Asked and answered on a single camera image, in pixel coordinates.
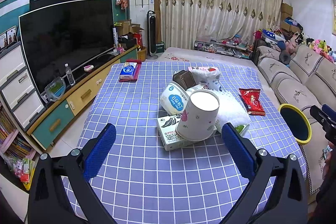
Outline white green carton box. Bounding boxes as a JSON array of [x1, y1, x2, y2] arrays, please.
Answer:
[[156, 113, 218, 152]]

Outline pink strawberry milk carton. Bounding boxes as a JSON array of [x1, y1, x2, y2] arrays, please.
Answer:
[[188, 67, 224, 92]]

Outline beige curtain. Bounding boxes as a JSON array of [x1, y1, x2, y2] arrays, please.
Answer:
[[159, 0, 282, 49]]

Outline glass bowl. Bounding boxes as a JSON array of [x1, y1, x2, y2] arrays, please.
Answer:
[[45, 77, 66, 102]]

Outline large black television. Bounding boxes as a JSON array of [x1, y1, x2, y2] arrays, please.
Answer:
[[19, 0, 114, 93]]

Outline blue tissue pack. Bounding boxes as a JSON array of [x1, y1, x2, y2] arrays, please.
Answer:
[[120, 62, 137, 80]]

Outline white blue yogurt tub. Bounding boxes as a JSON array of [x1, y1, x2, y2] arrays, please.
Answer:
[[159, 81, 189, 115]]

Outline blue checkered tablecloth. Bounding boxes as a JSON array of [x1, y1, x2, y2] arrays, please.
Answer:
[[61, 61, 308, 224]]

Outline white drawer unit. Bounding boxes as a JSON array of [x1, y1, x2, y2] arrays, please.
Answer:
[[1, 43, 46, 131]]

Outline cardboard boxes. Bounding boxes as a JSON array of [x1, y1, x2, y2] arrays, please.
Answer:
[[280, 3, 303, 33]]

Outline red snack packet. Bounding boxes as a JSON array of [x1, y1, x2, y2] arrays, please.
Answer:
[[239, 89, 265, 116]]

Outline brown plastic container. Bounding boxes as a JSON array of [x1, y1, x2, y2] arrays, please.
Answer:
[[173, 70, 196, 90]]

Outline red tray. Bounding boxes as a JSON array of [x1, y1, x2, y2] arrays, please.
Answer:
[[119, 59, 142, 83]]

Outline white plastic bag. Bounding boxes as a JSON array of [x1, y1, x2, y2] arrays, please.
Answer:
[[210, 90, 251, 134]]

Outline clear water bottle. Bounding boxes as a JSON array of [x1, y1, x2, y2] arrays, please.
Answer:
[[65, 64, 75, 86]]

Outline tv cabinet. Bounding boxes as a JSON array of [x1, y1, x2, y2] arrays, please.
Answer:
[[27, 46, 138, 151]]

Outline beige sofa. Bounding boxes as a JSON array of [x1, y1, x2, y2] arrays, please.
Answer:
[[256, 45, 335, 196]]

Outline black tower fan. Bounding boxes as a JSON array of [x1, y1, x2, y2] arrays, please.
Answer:
[[146, 10, 158, 60]]

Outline white paper cup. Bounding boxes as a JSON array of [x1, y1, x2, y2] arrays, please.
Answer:
[[176, 90, 219, 142]]

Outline yellow rimmed trash bin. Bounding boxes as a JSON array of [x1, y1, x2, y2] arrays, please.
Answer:
[[278, 103, 312, 145]]

